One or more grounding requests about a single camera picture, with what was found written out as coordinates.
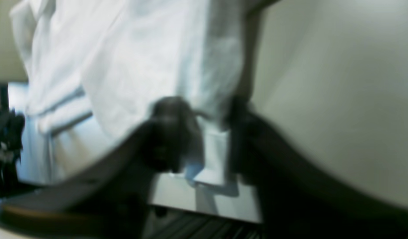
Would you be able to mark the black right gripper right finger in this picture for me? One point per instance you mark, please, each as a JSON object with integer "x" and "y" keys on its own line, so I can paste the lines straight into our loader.
{"x": 298, "y": 200}

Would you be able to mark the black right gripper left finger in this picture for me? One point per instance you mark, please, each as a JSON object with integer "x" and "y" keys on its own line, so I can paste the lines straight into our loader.
{"x": 108, "y": 200}

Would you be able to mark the white t-shirt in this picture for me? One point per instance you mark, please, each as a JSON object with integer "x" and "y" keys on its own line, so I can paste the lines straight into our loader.
{"x": 117, "y": 58}

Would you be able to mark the black bin with tools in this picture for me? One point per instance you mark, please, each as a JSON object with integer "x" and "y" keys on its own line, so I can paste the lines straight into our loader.
{"x": 12, "y": 125}

